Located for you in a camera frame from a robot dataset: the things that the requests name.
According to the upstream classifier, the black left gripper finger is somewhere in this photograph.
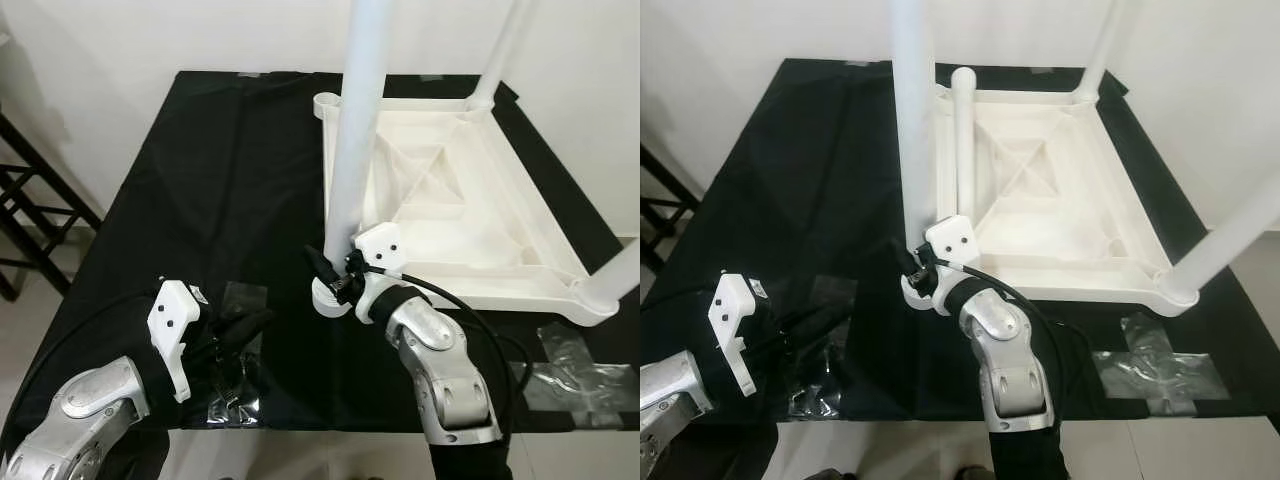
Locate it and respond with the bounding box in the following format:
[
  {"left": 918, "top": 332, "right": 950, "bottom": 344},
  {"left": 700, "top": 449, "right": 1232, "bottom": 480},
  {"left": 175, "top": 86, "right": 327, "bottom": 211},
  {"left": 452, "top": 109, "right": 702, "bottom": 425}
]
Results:
[
  {"left": 217, "top": 310, "right": 276, "bottom": 346},
  {"left": 787, "top": 302, "right": 851, "bottom": 341}
]

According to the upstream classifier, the white plastic table top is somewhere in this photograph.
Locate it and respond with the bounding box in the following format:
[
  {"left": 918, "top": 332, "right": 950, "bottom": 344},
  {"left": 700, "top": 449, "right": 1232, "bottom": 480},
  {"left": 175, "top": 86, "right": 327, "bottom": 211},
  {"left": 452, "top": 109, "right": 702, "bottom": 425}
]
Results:
[
  {"left": 900, "top": 85, "right": 1201, "bottom": 319},
  {"left": 312, "top": 92, "right": 621, "bottom": 326}
]

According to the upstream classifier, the clear plastic sheet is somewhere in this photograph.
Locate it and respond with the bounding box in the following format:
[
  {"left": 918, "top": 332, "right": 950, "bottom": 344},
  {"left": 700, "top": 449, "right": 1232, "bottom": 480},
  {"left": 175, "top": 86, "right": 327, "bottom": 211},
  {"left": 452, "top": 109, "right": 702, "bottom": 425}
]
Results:
[
  {"left": 515, "top": 320, "right": 641, "bottom": 416},
  {"left": 1095, "top": 312, "right": 1231, "bottom": 416},
  {"left": 790, "top": 275, "right": 861, "bottom": 416},
  {"left": 205, "top": 283, "right": 271, "bottom": 426}
]

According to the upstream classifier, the black tablecloth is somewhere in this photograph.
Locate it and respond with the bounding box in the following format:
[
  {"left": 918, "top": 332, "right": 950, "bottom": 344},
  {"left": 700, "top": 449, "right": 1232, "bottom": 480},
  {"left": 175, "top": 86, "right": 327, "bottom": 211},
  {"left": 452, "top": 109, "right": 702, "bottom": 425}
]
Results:
[
  {"left": 0, "top": 68, "right": 641, "bottom": 436},
  {"left": 640, "top": 58, "right": 1280, "bottom": 421}
]

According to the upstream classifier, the black round stool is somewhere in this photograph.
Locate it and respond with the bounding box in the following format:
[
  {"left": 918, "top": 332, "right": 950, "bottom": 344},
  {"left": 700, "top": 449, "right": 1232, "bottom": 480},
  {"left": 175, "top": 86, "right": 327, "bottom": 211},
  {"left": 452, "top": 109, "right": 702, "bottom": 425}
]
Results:
[
  {"left": 640, "top": 145, "right": 701, "bottom": 271},
  {"left": 0, "top": 110, "right": 101, "bottom": 301}
]

